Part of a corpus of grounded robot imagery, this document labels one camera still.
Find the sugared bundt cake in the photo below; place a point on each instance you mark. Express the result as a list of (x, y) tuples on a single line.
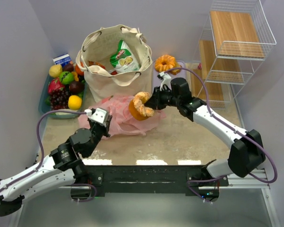
[(137, 108)]

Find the cream canvas tote bag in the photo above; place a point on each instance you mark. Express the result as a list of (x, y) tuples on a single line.
[(100, 46)]

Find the round yellow orange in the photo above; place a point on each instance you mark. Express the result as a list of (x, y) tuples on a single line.
[(74, 102)]

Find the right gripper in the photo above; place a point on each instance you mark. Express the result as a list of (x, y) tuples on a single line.
[(156, 99)]

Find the cake slice behind bundt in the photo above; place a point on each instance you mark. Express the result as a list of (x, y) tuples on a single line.
[(176, 71)]

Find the green white chips bag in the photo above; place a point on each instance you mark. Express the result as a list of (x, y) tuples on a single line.
[(124, 60)]

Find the pale white cucumber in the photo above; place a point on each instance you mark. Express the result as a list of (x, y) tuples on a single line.
[(65, 114)]

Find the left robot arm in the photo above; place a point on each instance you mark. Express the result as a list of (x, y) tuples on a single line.
[(62, 167)]

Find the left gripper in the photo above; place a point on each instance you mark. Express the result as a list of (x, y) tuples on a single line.
[(104, 127)]

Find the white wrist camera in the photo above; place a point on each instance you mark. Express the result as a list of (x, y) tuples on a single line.
[(98, 115), (165, 79)]

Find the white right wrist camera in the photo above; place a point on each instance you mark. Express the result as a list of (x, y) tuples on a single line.
[(165, 79)]

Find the large red cookie bag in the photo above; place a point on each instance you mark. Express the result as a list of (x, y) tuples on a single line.
[(94, 65)]

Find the lavender food tray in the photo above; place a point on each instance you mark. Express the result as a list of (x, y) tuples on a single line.
[(156, 82)]

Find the white wire shelf rack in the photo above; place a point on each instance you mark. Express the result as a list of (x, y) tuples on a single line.
[(235, 40)]

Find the aluminium table frame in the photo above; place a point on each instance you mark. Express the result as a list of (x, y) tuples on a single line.
[(243, 203)]

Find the dark plum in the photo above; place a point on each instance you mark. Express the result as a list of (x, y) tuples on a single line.
[(68, 67)]

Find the pink dragon fruit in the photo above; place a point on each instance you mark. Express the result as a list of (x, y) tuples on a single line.
[(55, 85)]

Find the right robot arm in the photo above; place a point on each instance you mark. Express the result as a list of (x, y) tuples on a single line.
[(245, 146)]

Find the teal fruit bin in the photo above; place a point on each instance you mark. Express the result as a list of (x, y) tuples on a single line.
[(43, 107)]

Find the green fruit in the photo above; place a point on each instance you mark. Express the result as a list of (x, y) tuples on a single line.
[(66, 77)]

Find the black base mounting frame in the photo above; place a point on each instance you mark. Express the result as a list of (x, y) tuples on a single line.
[(189, 180)]

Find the blue white carton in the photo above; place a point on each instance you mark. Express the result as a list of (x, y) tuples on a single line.
[(62, 60)]

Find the yellow lemon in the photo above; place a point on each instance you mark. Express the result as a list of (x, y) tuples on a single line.
[(55, 70)]

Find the orange fruit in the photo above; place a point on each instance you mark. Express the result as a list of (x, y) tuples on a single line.
[(78, 70)]

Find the orange bundt cake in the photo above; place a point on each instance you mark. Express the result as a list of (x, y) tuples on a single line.
[(165, 62)]

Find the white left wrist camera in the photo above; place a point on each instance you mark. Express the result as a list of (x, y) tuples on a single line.
[(98, 115)]

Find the pink plastic grocery bag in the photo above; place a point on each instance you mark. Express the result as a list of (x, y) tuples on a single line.
[(123, 123)]

